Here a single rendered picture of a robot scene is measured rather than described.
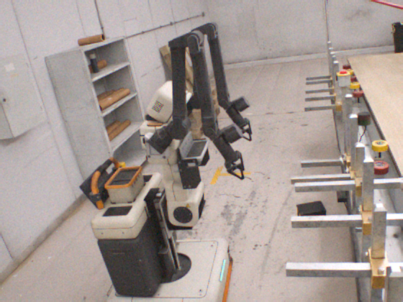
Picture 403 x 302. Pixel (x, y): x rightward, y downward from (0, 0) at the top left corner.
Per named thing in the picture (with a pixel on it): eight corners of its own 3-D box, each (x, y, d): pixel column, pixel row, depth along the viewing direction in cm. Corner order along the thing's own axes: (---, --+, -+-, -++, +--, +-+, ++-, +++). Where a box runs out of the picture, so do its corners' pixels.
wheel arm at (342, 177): (291, 186, 178) (290, 178, 177) (291, 182, 181) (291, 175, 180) (384, 182, 165) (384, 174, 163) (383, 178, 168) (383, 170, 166)
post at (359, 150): (356, 244, 158) (355, 144, 140) (355, 239, 161) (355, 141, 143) (364, 244, 157) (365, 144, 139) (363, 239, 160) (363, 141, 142)
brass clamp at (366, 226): (361, 235, 120) (361, 223, 118) (357, 213, 131) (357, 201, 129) (380, 235, 118) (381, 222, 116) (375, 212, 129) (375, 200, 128)
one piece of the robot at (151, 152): (147, 158, 166) (144, 135, 162) (150, 154, 171) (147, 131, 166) (168, 159, 164) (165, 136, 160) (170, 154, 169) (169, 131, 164)
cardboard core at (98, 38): (76, 39, 385) (100, 34, 375) (80, 38, 392) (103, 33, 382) (78, 46, 388) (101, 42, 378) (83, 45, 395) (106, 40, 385)
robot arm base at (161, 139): (155, 131, 170) (146, 142, 159) (165, 120, 167) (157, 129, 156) (168, 144, 171) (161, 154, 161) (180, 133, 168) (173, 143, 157)
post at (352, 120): (352, 207, 179) (349, 116, 161) (351, 203, 182) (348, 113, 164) (359, 206, 177) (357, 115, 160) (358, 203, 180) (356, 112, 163)
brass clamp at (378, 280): (369, 289, 98) (370, 275, 96) (365, 257, 110) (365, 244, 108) (392, 289, 96) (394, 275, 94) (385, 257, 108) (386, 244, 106)
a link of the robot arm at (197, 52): (189, 33, 148) (183, 37, 138) (204, 31, 147) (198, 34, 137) (207, 131, 165) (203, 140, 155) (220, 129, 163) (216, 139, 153)
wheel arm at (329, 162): (301, 169, 200) (300, 162, 199) (301, 166, 203) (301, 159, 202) (383, 165, 187) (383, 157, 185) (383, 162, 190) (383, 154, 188)
